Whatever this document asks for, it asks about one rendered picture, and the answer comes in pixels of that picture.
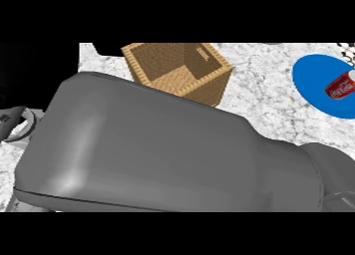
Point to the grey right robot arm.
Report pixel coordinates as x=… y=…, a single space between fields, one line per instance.
x=159 y=149

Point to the brown wicker basket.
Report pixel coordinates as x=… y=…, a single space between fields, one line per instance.
x=183 y=71

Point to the blue round placemat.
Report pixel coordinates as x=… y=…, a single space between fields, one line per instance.
x=313 y=78

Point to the small black object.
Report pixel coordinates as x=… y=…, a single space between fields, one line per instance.
x=108 y=48

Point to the large dark appliance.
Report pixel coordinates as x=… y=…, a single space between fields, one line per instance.
x=26 y=69

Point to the red soda can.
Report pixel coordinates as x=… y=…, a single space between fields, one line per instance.
x=341 y=87

